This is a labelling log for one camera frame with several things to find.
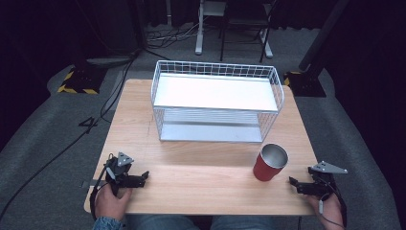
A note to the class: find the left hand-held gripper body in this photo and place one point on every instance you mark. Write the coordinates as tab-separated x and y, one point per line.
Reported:
123	175

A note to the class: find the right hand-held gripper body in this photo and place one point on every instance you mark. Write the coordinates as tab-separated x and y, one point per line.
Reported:
320	183

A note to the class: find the red cup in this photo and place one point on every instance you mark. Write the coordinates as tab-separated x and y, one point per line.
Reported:
266	171

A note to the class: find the person's left hand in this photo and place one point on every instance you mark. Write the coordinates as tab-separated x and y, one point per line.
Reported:
110	202

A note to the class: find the person's right hand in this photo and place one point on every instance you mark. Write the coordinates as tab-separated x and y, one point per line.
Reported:
332	212

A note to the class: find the grey tape strip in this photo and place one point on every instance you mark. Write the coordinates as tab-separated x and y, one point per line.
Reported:
92	184

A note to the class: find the person's left leg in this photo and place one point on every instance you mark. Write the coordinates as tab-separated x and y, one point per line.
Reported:
162	223

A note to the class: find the person's leg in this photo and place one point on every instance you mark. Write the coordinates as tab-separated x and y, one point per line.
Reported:
252	224
162	223

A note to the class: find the person's right leg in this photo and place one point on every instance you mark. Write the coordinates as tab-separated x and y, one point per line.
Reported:
252	224

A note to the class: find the black base with striped tape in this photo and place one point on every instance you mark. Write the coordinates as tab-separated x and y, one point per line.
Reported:
81	80
306	84

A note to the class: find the grey flat stand base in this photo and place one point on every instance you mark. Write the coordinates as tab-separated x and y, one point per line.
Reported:
108	61

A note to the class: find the white metal stand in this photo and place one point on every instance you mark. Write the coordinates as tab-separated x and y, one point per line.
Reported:
200	38

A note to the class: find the black slanted pole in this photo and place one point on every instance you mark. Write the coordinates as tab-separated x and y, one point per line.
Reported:
322	35

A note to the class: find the black chair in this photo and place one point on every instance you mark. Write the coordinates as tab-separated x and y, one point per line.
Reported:
245	22

